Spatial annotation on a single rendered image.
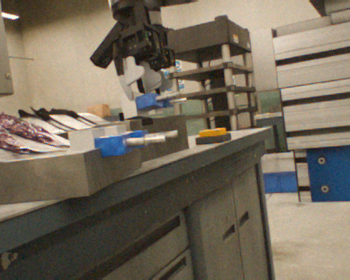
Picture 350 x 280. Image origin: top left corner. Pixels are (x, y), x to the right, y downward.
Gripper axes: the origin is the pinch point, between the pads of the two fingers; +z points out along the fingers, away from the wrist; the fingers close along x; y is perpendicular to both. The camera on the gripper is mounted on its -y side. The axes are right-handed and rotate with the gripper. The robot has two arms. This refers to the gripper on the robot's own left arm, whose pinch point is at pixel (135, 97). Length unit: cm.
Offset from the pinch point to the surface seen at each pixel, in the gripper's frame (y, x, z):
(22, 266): 0.9, -35.4, 27.3
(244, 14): -116, 615, -277
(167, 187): 1.5, 3.9, 20.3
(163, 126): 1.4, 7.4, 6.4
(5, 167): 1.7, -36.6, 14.7
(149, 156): 0.5, 0.3, 13.2
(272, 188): -61, 326, 36
